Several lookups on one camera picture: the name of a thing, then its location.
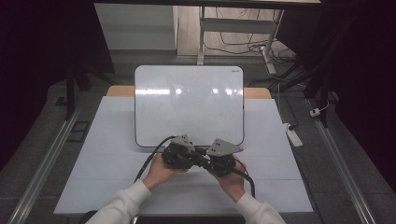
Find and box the white cabinet panel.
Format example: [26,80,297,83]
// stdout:
[93,3,179,51]

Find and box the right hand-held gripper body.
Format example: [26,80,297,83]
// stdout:
[202,137,245,178]

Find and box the white power strip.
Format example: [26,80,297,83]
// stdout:
[282,122,304,148]

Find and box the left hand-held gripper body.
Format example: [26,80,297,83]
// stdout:
[161,133,201,171]

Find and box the grey metal desk frame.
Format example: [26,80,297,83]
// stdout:
[196,6,285,76]

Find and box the white whiteboard with black rim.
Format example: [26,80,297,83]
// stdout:
[134,64,246,148]

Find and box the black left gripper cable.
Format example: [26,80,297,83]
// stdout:
[134,134,177,184]

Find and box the black metal stand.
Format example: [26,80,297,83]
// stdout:
[64,60,94,121]
[269,18,359,129]

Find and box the person's right hand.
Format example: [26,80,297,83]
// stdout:
[207,159,248,203]

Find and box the black floor cable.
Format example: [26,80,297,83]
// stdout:
[204,7,297,60]

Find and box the aluminium floor rail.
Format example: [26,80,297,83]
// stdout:
[7,92,90,224]
[306,98,377,224]

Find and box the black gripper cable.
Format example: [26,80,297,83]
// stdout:
[233,158,257,199]
[134,134,177,184]

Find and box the person's left hand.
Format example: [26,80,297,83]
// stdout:
[142,152,190,191]

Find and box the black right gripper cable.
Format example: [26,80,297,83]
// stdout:
[233,158,257,199]

